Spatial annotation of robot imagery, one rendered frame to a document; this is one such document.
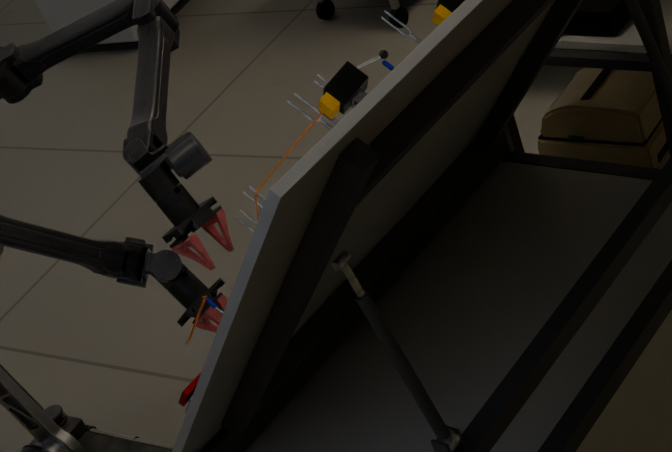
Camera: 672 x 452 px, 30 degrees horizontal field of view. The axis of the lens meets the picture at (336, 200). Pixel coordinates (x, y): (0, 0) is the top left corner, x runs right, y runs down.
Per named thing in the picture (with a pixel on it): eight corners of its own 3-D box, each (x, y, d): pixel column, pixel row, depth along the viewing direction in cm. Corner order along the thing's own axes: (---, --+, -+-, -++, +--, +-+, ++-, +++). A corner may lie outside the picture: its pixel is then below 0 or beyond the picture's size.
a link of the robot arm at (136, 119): (160, 34, 257) (130, -2, 250) (184, 23, 255) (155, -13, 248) (147, 193, 230) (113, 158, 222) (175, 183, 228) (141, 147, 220)
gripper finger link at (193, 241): (239, 247, 223) (206, 206, 221) (214, 272, 218) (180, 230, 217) (221, 257, 228) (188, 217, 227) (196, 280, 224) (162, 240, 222)
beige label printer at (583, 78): (540, 169, 314) (522, 103, 304) (577, 120, 326) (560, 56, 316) (654, 178, 295) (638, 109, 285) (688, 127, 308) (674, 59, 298)
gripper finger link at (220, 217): (248, 238, 224) (216, 198, 223) (224, 262, 220) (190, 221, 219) (230, 248, 230) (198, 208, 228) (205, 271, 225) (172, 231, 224)
